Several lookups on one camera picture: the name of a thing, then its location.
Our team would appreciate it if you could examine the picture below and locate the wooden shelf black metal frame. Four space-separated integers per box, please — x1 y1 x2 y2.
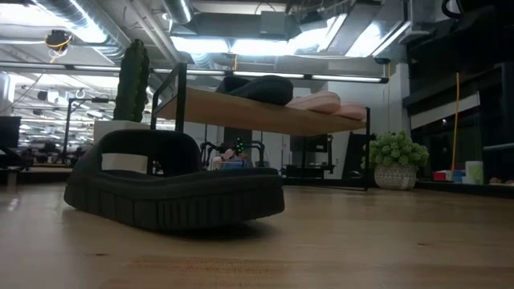
150 62 371 192

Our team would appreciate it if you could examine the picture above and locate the black desk with monitor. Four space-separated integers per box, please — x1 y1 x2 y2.
283 134 337 180

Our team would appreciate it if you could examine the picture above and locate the person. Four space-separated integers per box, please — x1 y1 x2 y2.
218 147 252 169

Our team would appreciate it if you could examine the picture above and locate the black rubber slide sandal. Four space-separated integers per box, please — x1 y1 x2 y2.
63 128 286 230
215 75 295 107

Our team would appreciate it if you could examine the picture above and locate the pale green bushy plant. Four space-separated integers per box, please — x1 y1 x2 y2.
361 130 430 169

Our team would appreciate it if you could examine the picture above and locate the white square planter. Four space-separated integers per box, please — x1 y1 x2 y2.
93 120 152 174

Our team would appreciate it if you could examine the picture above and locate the long linear ceiling light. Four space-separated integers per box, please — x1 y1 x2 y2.
0 60 390 84

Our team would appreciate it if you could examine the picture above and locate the yellow black ceiling cord reel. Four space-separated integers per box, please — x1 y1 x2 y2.
44 29 73 53

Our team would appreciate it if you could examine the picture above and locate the yellow hanging cable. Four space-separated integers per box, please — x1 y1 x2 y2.
450 71 461 173

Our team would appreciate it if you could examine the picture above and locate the black computer monitor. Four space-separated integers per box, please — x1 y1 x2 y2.
0 116 22 149

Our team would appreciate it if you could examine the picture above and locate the white woven plant pot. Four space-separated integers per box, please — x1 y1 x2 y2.
373 162 418 190

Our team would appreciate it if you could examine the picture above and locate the white green roll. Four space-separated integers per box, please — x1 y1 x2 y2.
464 161 485 185

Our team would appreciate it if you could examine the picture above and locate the pink rubber slide sandal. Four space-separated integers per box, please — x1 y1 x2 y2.
285 91 342 115
332 101 367 121

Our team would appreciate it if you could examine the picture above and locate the tall dark green cactus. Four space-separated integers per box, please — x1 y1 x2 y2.
112 39 151 123

